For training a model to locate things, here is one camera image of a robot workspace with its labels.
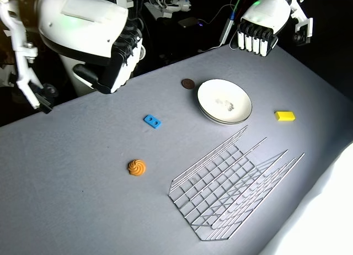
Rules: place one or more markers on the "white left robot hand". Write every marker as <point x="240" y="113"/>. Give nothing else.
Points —
<point x="267" y="15"/>

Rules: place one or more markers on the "white plate with stained centre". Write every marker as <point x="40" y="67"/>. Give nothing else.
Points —
<point x="223" y="100"/>

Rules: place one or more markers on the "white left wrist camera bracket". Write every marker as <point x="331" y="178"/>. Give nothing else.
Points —
<point x="303" y="20"/>

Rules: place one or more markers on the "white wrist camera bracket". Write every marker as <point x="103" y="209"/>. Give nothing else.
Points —
<point x="23" y="73"/>
<point x="303" y="20"/>

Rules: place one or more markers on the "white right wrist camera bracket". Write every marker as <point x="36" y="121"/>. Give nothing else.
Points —
<point x="23" y="73"/>

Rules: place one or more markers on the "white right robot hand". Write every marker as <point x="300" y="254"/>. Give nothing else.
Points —
<point x="82" y="28"/>

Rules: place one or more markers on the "yellow rectangular block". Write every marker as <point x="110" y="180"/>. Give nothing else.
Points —
<point x="285" y="116"/>

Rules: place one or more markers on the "blue block with two holes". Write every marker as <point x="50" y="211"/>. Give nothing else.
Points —
<point x="152" y="121"/>

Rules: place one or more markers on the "white robot part on bench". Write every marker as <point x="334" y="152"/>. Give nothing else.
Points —
<point x="171" y="4"/>

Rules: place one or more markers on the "plain white plate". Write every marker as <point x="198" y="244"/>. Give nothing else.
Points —
<point x="220" y="123"/>

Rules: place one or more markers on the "orange swirl cookie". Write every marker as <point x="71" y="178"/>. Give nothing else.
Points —
<point x="137" y="167"/>

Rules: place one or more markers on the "grey power bank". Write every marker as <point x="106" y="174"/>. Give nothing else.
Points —
<point x="188" y="22"/>

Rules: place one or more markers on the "brown round cookie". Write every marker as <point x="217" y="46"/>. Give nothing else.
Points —
<point x="188" y="83"/>

